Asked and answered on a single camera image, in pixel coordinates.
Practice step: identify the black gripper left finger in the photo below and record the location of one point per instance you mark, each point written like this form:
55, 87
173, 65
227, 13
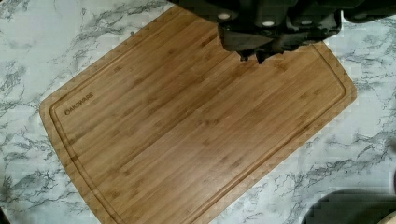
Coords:
247, 42

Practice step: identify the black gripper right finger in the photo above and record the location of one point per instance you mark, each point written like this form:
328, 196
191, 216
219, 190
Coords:
282, 43

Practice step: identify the bamboo cutting board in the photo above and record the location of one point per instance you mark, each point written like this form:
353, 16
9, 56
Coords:
170, 128

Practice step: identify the dark round object bottom right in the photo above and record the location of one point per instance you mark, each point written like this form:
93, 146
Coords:
351, 206

